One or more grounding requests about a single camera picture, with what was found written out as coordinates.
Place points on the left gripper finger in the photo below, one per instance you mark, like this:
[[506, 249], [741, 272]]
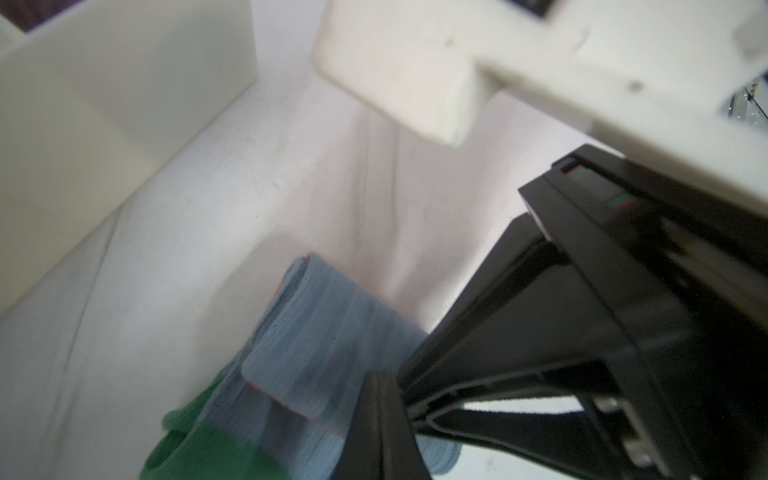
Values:
[[380, 444]]

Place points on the blue orange green sock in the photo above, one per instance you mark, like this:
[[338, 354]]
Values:
[[281, 408]]

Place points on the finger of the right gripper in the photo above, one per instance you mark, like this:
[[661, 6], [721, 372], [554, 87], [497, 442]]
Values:
[[596, 441]]

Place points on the cream divided organizer tray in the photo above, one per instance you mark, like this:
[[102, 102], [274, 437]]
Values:
[[93, 102]]

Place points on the rolled purple sock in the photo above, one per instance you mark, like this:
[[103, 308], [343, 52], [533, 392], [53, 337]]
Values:
[[29, 14]]

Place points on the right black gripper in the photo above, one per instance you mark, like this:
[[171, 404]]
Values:
[[683, 274]]

